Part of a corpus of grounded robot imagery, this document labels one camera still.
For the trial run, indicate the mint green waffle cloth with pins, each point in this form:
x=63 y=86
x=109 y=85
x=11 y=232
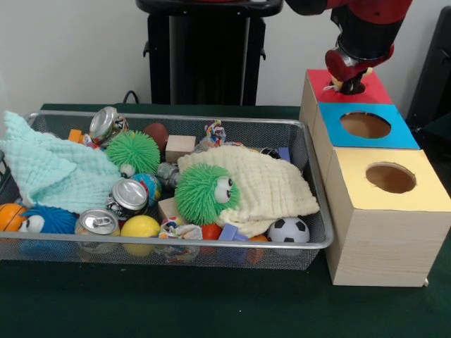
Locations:
x=53 y=169

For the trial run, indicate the shallow silver mesh bin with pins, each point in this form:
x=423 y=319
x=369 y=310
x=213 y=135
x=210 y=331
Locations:
x=53 y=251

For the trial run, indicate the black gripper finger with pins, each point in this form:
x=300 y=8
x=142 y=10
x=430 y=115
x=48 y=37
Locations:
x=359 y=82
x=346 y=87

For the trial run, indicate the dark green table cloth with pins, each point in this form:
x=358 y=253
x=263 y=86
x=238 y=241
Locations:
x=211 y=306

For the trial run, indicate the small soccer ball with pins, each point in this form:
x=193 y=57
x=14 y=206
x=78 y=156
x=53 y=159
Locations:
x=289 y=230

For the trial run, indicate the blue puffer ball with eyes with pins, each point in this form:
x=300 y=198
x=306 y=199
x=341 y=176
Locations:
x=56 y=218

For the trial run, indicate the yellow foam ball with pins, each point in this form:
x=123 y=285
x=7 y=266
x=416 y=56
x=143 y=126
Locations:
x=140 y=226

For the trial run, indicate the wooden box with three holes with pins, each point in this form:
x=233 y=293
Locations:
x=384 y=246

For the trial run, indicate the crushed pale can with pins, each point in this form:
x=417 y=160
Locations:
x=97 y=222

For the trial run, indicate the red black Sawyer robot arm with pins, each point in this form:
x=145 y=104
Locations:
x=366 y=28

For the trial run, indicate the crushed black white can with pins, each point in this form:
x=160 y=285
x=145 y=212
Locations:
x=128 y=197

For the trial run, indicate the cream waffle cloth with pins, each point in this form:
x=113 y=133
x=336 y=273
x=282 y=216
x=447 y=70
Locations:
x=271 y=186

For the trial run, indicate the green puffer ball, big eyes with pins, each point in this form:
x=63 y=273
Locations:
x=201 y=197

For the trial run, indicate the orange basketball toy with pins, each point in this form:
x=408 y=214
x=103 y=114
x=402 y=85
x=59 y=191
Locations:
x=10 y=216

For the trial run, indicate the black upright panel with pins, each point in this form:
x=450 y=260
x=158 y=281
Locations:
x=433 y=70

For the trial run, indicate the yellow rubber duck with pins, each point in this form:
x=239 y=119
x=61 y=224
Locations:
x=337 y=84

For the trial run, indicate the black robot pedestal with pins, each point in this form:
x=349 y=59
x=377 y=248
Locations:
x=211 y=63

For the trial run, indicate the side table with green cloth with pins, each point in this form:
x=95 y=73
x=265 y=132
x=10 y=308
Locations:
x=438 y=130

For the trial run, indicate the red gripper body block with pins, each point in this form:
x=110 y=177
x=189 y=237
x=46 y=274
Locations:
x=335 y=65

